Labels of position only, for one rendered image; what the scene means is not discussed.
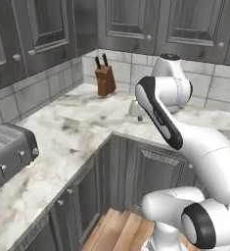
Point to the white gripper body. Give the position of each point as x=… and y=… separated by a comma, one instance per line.
x=134, y=109

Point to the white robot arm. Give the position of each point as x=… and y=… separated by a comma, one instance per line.
x=211, y=157

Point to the brown wooden knife block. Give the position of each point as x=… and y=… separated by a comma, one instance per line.
x=105, y=81

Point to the grey base cupboard door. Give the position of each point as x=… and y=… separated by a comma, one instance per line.
x=48, y=232
x=157, y=179
x=88, y=199

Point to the round silver cupboard knob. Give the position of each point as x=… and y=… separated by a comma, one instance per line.
x=148, y=37
x=220, y=45
x=190, y=166
x=60, y=202
x=32, y=52
x=69, y=190
x=17, y=57

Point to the grey toaster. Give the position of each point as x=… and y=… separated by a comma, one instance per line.
x=9, y=153

